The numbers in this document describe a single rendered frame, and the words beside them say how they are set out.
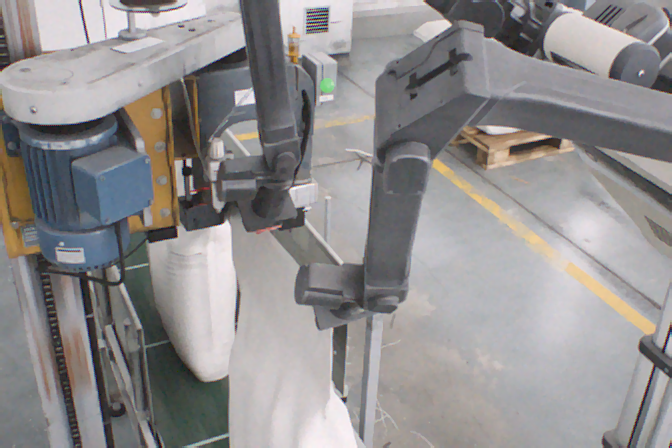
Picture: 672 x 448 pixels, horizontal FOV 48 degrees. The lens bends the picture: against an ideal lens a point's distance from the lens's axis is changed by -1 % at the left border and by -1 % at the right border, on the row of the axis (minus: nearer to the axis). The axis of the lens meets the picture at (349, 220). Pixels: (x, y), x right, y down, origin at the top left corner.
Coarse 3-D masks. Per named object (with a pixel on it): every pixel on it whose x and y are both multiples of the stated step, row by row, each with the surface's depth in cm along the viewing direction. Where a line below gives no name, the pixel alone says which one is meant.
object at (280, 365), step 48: (240, 240) 161; (240, 288) 165; (288, 288) 139; (240, 336) 156; (288, 336) 145; (240, 384) 152; (288, 384) 141; (240, 432) 157; (288, 432) 136; (336, 432) 136
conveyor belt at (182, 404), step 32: (128, 256) 260; (128, 288) 244; (160, 320) 231; (160, 352) 218; (160, 384) 207; (192, 384) 207; (224, 384) 208; (160, 416) 197; (192, 416) 197; (224, 416) 198
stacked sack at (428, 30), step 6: (426, 24) 445; (432, 24) 442; (438, 24) 441; (444, 24) 439; (450, 24) 438; (414, 30) 451; (420, 30) 447; (426, 30) 442; (432, 30) 438; (438, 30) 435; (420, 36) 443; (426, 36) 440; (432, 36) 436
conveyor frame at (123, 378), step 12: (96, 312) 248; (108, 336) 217; (120, 360) 209; (120, 372) 205; (120, 384) 220; (132, 396) 197; (132, 408) 211; (132, 420) 208; (144, 420) 190; (144, 432) 186; (360, 444) 186
